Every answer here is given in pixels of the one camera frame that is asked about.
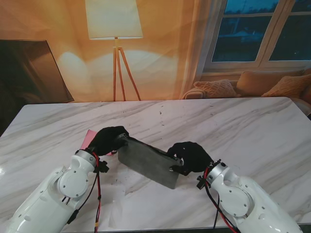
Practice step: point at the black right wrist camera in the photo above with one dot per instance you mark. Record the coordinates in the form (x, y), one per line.
(201, 183)

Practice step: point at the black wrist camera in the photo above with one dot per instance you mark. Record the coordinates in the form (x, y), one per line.
(104, 167)
(201, 183)

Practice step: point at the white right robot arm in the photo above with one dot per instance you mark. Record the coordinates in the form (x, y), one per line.
(255, 201)

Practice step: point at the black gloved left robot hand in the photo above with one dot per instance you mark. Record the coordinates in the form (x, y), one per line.
(107, 140)

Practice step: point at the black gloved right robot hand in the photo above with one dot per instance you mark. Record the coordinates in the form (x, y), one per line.
(194, 157)

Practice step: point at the printed living room backdrop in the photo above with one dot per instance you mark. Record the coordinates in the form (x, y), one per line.
(158, 60)

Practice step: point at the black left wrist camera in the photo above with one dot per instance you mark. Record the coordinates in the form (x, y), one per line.
(104, 167)

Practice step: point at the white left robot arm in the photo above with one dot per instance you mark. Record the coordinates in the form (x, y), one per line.
(48, 201)

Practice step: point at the pink cloth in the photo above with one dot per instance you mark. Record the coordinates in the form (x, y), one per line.
(88, 138)

